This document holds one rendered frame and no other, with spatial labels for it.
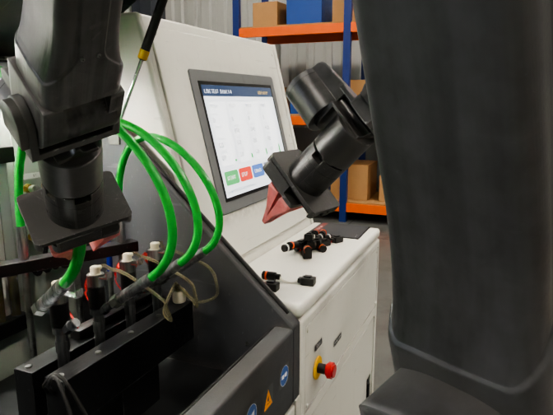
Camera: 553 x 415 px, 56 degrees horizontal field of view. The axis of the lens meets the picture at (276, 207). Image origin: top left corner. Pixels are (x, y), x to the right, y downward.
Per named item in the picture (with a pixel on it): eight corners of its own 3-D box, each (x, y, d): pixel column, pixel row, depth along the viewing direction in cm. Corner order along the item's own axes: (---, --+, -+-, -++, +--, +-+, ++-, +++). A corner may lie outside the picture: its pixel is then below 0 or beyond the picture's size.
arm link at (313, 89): (403, 91, 58) (419, 109, 66) (346, 20, 62) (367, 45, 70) (321, 158, 62) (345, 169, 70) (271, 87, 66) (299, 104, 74)
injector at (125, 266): (144, 376, 95) (138, 264, 91) (123, 370, 97) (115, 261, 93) (154, 369, 97) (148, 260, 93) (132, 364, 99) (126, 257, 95)
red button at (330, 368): (330, 388, 112) (331, 366, 111) (313, 384, 113) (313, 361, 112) (337, 376, 116) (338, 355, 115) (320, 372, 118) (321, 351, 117)
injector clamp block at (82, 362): (72, 474, 78) (63, 380, 75) (22, 456, 82) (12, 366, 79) (195, 369, 108) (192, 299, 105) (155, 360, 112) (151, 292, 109)
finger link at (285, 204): (262, 193, 81) (299, 152, 75) (289, 230, 79) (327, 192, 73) (232, 199, 75) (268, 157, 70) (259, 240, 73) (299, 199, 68)
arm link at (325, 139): (362, 139, 61) (387, 138, 65) (331, 96, 63) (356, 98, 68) (326, 176, 65) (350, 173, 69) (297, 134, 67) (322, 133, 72)
